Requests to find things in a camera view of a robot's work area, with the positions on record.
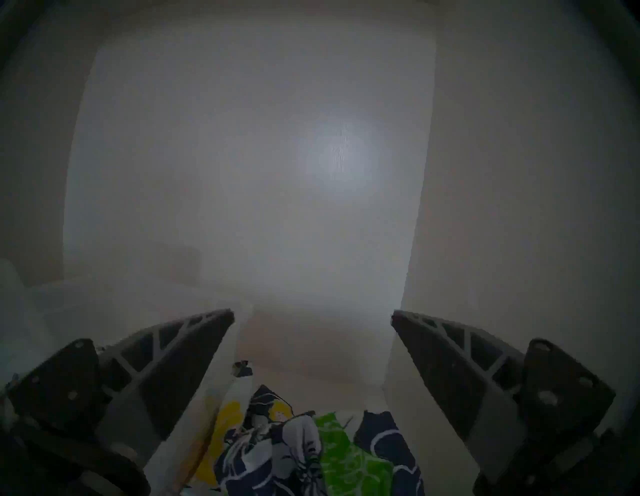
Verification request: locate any clear plastic storage bin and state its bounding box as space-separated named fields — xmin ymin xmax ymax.
xmin=0 ymin=240 xmax=256 ymax=496

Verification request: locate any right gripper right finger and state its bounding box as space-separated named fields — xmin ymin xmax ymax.
xmin=391 ymin=309 xmax=617 ymax=484

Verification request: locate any navy floral garment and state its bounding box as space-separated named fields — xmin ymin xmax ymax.
xmin=192 ymin=360 xmax=426 ymax=496

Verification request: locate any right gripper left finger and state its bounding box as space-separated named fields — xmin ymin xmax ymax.
xmin=6 ymin=308 xmax=236 ymax=471

